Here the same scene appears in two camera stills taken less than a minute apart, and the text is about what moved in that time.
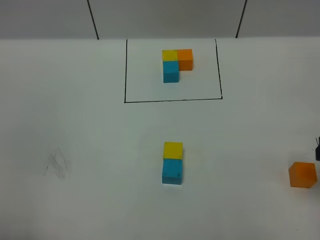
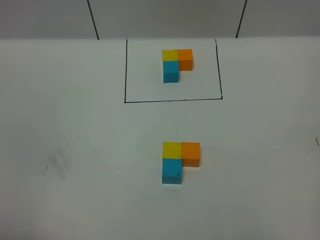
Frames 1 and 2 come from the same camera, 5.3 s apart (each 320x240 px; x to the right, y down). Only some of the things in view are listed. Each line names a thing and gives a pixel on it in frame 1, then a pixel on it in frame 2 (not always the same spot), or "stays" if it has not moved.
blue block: x=172 y=171 stays
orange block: x=302 y=174 to x=190 y=154
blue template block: x=171 y=71 stays
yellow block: x=173 y=150 stays
